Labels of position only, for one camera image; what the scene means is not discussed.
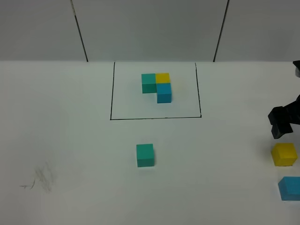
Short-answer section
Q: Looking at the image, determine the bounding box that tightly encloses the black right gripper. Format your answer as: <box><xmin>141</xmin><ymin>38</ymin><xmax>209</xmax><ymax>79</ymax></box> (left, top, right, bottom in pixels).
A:
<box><xmin>268</xmin><ymin>96</ymin><xmax>300</xmax><ymax>139</ymax></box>

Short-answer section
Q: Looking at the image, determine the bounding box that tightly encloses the loose yellow block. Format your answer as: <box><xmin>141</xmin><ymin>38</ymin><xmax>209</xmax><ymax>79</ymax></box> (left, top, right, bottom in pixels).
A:
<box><xmin>271</xmin><ymin>143</ymin><xmax>298</xmax><ymax>166</ymax></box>

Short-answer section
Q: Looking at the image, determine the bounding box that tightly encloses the blue template block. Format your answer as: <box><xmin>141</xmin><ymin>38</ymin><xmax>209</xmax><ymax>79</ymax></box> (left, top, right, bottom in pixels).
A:
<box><xmin>157</xmin><ymin>83</ymin><xmax>172</xmax><ymax>103</ymax></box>

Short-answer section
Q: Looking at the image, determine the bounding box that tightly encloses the yellow template block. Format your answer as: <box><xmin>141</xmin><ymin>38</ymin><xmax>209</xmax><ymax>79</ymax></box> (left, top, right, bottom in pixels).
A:
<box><xmin>155</xmin><ymin>73</ymin><xmax>170</xmax><ymax>84</ymax></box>

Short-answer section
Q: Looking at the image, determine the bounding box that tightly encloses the green template block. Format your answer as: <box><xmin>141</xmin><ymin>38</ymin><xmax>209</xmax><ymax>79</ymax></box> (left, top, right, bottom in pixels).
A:
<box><xmin>141</xmin><ymin>74</ymin><xmax>157</xmax><ymax>94</ymax></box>

